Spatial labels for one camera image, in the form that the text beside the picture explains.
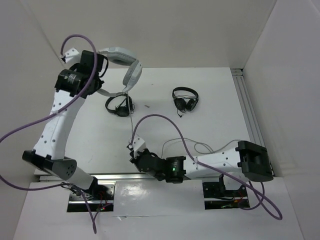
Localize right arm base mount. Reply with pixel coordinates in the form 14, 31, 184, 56
202, 182, 250, 210

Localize aluminium rail right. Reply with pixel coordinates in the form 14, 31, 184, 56
231, 67, 275, 176

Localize black headphones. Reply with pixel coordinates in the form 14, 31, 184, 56
171, 86, 199, 118
104, 93, 135, 118

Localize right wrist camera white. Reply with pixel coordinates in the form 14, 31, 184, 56
127, 135, 147, 159

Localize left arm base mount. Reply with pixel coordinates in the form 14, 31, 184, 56
66, 182, 116, 213

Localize white grey headphones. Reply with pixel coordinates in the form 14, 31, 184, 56
93, 46, 144, 98

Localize aluminium rail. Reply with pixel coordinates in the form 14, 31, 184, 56
39, 173, 156, 182
231, 67, 275, 176

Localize black headphones left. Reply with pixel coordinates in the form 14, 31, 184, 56
104, 93, 135, 118

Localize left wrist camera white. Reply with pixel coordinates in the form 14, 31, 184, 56
61, 47, 81, 66

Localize black headphones right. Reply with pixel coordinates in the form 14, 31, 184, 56
171, 86, 199, 118

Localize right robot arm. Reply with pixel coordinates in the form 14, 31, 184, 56
127, 137, 274, 196

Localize aluminium rail front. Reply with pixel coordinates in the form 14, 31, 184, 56
39, 173, 156, 182

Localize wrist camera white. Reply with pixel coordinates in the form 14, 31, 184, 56
127, 135, 147, 159
61, 47, 81, 66

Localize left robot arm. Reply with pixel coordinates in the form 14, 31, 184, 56
22, 50, 109, 200

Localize grey headphone cable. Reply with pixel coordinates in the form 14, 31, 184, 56
126, 91, 238, 156

